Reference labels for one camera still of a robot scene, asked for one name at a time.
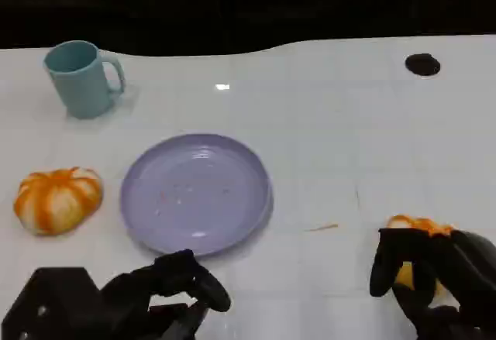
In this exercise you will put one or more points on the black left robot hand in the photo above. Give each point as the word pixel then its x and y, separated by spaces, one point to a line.
pixel 174 274

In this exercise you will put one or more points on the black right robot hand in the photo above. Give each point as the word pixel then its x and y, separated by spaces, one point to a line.
pixel 465 270

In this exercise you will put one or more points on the orange white toy bread roll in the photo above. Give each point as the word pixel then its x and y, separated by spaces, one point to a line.
pixel 420 224
pixel 58 200

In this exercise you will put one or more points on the lilac plate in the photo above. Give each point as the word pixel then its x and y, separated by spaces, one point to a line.
pixel 193 196

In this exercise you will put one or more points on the black round table grommet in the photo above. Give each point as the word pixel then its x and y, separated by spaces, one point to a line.
pixel 422 64

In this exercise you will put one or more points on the pale green mug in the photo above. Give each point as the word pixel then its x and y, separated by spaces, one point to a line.
pixel 79 84

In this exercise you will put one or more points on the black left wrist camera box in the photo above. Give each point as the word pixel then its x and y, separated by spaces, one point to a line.
pixel 54 301

